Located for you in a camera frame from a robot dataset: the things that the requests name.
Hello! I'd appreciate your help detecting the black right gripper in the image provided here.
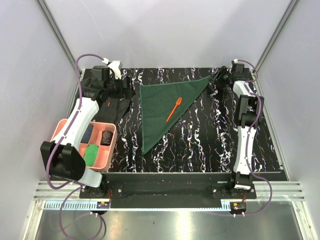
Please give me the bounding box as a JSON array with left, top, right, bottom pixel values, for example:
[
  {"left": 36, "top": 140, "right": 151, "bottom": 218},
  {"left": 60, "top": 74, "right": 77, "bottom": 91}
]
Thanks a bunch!
[{"left": 207, "top": 66, "right": 232, "bottom": 89}]

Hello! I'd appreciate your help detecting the green cloth napkin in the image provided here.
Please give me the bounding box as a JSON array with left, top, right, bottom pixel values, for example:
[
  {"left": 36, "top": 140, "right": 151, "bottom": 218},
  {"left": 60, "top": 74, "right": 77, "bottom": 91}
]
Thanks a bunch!
[{"left": 139, "top": 76, "right": 209, "bottom": 155}]

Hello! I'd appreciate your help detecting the orange plastic fork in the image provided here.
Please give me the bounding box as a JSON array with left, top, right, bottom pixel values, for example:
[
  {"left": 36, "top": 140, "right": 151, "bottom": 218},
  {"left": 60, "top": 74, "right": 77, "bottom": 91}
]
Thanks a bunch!
[{"left": 166, "top": 97, "right": 183, "bottom": 122}]

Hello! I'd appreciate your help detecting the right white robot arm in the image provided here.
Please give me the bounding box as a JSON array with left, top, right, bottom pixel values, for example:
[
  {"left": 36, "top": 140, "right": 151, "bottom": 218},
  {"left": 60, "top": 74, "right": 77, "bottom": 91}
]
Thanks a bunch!
[{"left": 211, "top": 59, "right": 264, "bottom": 199}]

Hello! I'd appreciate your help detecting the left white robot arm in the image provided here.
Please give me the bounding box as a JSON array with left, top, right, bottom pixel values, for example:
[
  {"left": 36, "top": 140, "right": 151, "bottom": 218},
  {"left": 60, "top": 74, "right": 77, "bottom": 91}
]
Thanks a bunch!
[{"left": 40, "top": 58, "right": 134, "bottom": 198}]

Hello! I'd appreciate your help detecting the dark pinstriped shirt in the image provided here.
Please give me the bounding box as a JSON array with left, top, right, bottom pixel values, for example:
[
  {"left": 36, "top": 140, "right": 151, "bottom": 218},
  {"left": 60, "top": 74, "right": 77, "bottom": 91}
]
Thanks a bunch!
[{"left": 81, "top": 78, "right": 132, "bottom": 125}]

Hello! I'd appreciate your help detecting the dark brown rolled cloth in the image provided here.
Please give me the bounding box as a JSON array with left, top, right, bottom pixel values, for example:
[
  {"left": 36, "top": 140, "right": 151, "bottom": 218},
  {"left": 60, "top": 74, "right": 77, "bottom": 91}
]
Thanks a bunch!
[{"left": 100, "top": 130, "right": 114, "bottom": 146}]

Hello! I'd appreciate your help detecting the navy folded cloth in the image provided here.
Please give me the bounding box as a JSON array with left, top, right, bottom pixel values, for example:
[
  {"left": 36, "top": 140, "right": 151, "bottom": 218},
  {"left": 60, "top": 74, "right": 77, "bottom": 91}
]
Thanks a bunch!
[{"left": 81, "top": 124, "right": 94, "bottom": 144}]

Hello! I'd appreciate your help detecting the green rolled cloth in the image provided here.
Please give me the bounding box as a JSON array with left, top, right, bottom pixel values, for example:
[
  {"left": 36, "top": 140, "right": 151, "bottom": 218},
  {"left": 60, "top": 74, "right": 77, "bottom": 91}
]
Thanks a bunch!
[{"left": 83, "top": 144, "right": 99, "bottom": 167}]

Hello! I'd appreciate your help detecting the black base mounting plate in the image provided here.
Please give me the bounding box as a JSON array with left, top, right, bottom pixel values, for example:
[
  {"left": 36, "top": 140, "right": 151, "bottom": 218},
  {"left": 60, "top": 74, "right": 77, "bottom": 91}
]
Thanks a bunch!
[{"left": 79, "top": 172, "right": 257, "bottom": 211}]

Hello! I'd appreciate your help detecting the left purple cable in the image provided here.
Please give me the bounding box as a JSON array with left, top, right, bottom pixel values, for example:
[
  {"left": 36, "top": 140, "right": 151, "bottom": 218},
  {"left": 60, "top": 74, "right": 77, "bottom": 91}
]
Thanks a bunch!
[{"left": 46, "top": 53, "right": 110, "bottom": 240}]

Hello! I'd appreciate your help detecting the aluminium frame rail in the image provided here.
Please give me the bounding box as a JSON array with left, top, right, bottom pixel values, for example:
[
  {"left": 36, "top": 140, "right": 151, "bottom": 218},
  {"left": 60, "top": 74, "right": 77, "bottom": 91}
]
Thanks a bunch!
[{"left": 33, "top": 181, "right": 306, "bottom": 202}]

